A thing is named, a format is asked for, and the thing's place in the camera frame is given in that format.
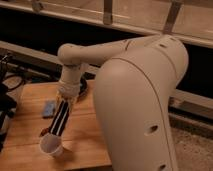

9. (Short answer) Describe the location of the blue eraser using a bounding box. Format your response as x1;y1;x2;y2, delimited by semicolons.
42;100;55;118

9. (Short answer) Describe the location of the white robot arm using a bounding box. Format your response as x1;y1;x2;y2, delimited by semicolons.
49;35;188;171

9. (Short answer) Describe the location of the small red-brown object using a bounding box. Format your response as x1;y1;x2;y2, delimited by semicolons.
40;129;49;137

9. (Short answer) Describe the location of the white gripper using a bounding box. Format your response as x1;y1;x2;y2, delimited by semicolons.
49;80;80;136

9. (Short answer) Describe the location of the black cable loop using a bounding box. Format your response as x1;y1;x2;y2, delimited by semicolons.
2;73;26;93

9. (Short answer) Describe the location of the dark round object behind arm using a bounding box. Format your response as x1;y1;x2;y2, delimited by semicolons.
79;78;88;97

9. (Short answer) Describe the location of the white ceramic cup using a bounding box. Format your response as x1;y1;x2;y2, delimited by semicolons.
40;133;63;157

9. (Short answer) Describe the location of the black equipment at left edge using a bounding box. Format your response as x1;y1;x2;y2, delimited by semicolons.
0;55;17;152

